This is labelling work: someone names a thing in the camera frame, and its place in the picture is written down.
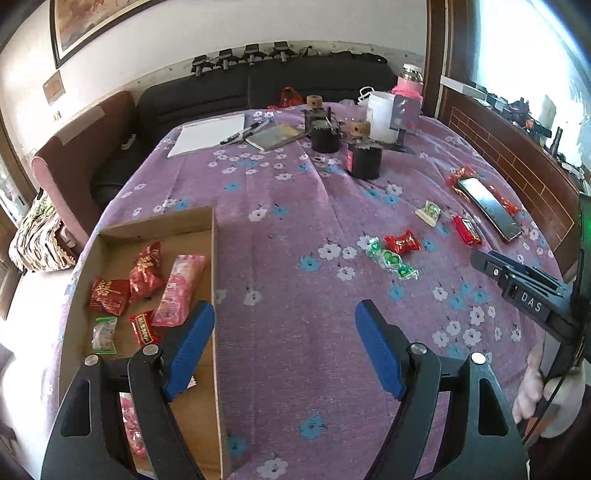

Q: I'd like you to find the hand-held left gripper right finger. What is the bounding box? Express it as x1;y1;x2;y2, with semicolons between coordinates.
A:
355;299;529;480

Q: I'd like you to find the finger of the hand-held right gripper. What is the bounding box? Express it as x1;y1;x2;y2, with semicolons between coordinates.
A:
471;249;511;289
488;250;566;294

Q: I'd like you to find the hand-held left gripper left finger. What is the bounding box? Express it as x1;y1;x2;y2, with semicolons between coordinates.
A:
41;300;218;480

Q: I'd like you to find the red packet with black label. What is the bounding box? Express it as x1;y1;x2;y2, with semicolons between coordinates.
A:
129;310;161;348

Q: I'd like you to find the pink snack packet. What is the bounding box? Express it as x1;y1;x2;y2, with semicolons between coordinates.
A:
151;254;206;328

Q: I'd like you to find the clear green-edged candy packet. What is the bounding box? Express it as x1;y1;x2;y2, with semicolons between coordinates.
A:
91;316;118;355

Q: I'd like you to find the red packet with gold print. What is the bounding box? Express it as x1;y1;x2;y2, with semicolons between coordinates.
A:
129;241;166;303

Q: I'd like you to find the translucent pink red packet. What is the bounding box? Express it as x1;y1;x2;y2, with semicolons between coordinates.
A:
119;392;148;457

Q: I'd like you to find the plain dark red snack packet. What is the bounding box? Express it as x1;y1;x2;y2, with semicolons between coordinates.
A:
88;277;131;317

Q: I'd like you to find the brown cardboard box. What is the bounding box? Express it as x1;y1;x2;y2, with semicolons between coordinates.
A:
58;205;232;480

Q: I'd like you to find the person's right hand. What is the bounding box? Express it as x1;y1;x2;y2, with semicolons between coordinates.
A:
512;342;585;437

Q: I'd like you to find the small red snack packet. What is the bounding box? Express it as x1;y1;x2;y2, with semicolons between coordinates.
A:
452;216;483;245

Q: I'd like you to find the black smartphone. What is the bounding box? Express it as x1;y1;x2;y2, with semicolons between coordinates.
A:
457;176;523;242

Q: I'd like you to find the white green candy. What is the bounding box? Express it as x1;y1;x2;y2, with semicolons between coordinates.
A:
414;200;444;227

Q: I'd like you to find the red wrapped candy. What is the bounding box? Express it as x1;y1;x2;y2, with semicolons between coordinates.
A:
383;229;422;254

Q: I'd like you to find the green candy wrapper strip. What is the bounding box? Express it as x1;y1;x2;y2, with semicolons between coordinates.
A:
365;236;420;281

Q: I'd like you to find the crinkled red packet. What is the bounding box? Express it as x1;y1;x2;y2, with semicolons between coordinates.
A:
445;166;520;217

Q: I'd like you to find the brown wooden cabinet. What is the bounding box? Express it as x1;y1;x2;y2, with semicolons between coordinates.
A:
438;76;591;259

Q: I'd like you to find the purple floral tablecloth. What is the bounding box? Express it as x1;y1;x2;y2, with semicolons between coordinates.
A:
41;102;573;480

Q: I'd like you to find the pile of dark tools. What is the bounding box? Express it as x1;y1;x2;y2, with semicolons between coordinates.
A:
480;92;591;176

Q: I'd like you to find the black canister with red label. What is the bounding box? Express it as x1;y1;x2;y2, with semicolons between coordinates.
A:
346;141;383;180

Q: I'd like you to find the black stand with dark card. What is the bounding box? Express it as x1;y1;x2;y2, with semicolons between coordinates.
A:
389;97;422;153

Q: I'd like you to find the white plastic container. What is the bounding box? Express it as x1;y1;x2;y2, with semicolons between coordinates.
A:
367;91;404;144

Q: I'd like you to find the black white patterned cloth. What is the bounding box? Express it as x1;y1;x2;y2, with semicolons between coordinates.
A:
9;191;77;273

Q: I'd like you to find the bottle with wooden stopper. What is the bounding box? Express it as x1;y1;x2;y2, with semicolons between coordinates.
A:
344;120;372;145
302;95;332;125

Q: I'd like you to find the pink thermos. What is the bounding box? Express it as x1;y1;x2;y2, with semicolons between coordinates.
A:
392;64;424;104

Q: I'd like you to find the plain black metal canister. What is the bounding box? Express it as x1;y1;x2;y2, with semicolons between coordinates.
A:
310;121;342;153

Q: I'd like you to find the white paper sheet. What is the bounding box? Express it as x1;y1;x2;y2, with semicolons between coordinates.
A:
166;114;246;158

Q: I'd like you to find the black marker pen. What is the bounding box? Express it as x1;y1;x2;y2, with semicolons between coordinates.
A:
221;124;259;145

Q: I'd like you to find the brown armchair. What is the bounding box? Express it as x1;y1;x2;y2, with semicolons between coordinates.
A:
30;90;139;241

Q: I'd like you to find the olive notebook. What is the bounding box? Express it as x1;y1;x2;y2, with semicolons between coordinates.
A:
245;124;306;151

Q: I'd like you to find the black sofa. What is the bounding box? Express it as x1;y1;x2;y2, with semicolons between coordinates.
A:
90;53;398;208

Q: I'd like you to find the brown wooden door frame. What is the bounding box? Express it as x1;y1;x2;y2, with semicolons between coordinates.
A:
425;0;467;121

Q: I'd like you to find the small wall plaque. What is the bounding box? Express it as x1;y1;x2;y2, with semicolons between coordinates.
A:
42;70;64;106

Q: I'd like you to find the framed wall picture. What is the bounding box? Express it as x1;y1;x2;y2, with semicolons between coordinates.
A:
48;0;167;69

